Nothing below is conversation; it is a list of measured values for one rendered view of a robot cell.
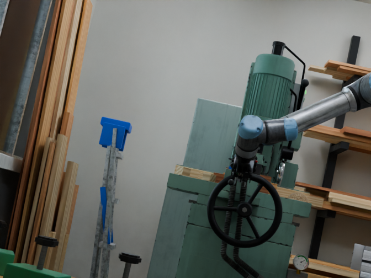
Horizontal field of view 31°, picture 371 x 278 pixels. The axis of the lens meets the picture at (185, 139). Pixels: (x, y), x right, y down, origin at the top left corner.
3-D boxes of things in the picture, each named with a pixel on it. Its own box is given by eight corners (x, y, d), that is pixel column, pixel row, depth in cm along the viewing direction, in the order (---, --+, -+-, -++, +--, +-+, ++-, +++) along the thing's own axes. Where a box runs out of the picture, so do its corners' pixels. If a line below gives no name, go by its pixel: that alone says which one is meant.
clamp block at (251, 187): (220, 190, 268) (224, 167, 269) (221, 191, 282) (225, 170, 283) (256, 197, 267) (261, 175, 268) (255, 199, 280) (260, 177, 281)
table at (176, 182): (163, 185, 270) (166, 170, 271) (170, 189, 301) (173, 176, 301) (312, 217, 264) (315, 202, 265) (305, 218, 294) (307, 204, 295)
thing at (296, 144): (281, 145, 312) (288, 115, 313) (280, 148, 321) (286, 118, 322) (300, 149, 311) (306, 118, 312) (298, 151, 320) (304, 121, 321)
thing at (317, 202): (197, 180, 295) (199, 171, 295) (197, 181, 297) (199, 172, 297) (322, 207, 289) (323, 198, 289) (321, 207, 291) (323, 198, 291)
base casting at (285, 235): (185, 223, 277) (190, 201, 278) (195, 223, 334) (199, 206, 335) (293, 247, 272) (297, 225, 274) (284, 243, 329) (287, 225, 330)
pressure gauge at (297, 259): (290, 272, 265) (295, 252, 266) (290, 272, 269) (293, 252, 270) (306, 276, 264) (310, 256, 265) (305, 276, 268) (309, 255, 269)
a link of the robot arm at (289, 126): (288, 119, 229) (256, 122, 227) (297, 115, 218) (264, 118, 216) (291, 142, 228) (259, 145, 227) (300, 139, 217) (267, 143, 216)
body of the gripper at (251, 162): (228, 180, 234) (232, 160, 225) (233, 160, 239) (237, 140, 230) (250, 184, 233) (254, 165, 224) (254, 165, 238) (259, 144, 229)
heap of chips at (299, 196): (288, 198, 276) (290, 189, 276) (285, 199, 290) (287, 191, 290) (309, 203, 275) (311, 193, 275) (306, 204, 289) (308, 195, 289)
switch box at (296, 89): (287, 114, 323) (294, 82, 325) (286, 117, 333) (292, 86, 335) (300, 117, 323) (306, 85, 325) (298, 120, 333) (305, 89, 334)
